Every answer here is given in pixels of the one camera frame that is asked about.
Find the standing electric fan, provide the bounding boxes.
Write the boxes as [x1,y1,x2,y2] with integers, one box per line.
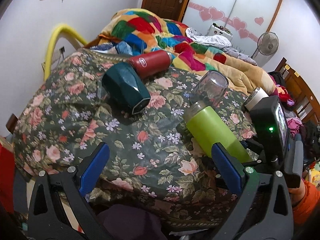
[252,31,279,67]

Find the red thermos bottle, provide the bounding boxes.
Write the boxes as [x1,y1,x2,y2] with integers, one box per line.
[127,50,173,79]

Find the wooden headboard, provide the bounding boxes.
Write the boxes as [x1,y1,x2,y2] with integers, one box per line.
[275,58,320,125]

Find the green sleeved glass cup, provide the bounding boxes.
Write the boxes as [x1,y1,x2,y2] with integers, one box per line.
[183,101,251,163]

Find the white appliance box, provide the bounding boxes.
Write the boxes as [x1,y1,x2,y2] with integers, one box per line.
[207,23,233,41]

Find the white thermos bottle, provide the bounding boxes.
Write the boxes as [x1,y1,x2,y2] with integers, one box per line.
[242,87,268,112]

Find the white wardrobe with hearts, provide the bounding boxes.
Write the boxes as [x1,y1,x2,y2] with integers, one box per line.
[182,0,282,56]

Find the grey white crumpled cloth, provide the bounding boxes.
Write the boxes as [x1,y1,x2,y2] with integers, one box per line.
[185,28,258,66]

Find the blue patterned cloth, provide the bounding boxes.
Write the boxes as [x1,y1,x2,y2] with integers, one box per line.
[90,41,139,56]

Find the dark green faceted cup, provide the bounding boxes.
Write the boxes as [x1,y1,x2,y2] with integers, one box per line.
[101,62,151,115]

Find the person's right hand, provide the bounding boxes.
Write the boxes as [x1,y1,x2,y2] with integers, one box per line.
[289,179,319,226]

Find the red box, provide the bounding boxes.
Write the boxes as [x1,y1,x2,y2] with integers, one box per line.
[0,137,15,213]

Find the yellow foam padded rail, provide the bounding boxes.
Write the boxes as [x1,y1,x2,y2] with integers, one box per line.
[43,23,88,81]

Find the floral dark green quilt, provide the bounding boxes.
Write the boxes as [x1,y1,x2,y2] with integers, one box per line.
[12,48,261,228]

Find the clear glass cup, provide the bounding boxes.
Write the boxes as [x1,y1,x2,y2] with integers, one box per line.
[189,70,229,108]

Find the colourful patchwork blanket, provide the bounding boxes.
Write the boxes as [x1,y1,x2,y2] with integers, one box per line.
[99,8,277,95]

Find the pile of clothes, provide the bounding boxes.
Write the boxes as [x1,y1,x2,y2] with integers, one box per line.
[269,71,319,159]

